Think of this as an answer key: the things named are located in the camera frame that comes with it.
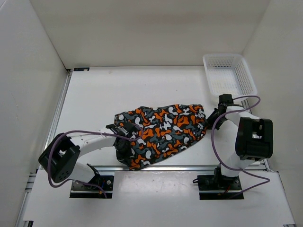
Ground aluminium right side rail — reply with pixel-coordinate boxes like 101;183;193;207
241;99;270;171

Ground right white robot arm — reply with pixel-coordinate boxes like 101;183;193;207
205;94;273;189

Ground black corner label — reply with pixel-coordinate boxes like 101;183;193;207
73;67;90;71

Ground white plastic basket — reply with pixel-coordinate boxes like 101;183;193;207
203;53;258;99

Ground aluminium front rail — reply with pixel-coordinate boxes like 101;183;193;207
94;165;216;172

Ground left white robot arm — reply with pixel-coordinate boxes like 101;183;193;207
38;122;143;189

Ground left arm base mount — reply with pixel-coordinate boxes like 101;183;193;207
70;164;114;199

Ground orange camouflage shorts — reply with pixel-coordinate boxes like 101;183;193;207
114;104;206;170

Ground aluminium left side rail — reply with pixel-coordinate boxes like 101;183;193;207
44;69;72;149

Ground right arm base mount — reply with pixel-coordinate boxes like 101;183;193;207
192;166;244;201

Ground aluminium rail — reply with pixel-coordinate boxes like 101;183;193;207
241;99;270;171
44;69;72;149
94;165;216;172

